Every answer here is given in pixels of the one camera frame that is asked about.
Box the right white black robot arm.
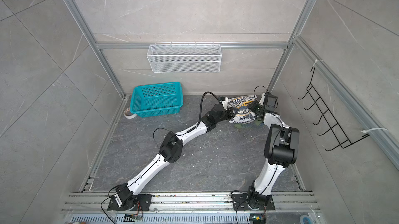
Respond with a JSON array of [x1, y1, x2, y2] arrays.
[[230, 92, 300, 212]]

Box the white tank top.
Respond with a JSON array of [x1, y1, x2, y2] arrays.
[[228, 95, 257, 124]]

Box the white wire mesh shelf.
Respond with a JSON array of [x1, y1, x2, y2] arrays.
[[147, 44, 222, 73]]

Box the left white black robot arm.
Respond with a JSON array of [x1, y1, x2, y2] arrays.
[[107, 101, 238, 211]]

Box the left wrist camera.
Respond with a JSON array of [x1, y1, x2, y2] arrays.
[[219, 96, 229, 110]]

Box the teal plastic basket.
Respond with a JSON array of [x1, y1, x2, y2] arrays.
[[130, 82, 183, 118]]

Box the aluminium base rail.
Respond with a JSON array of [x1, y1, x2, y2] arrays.
[[61, 191, 326, 224]]

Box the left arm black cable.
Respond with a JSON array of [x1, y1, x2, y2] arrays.
[[99, 91, 222, 224]]

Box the green tank top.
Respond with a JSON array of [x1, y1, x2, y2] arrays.
[[234, 120, 264, 129]]

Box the blue tape roll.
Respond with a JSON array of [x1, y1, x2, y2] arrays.
[[300, 215, 315, 224]]

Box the roll of tape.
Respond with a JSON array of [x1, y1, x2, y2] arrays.
[[123, 108, 137, 119]]

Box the black wire hook rack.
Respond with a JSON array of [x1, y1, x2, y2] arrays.
[[298, 67, 370, 152]]

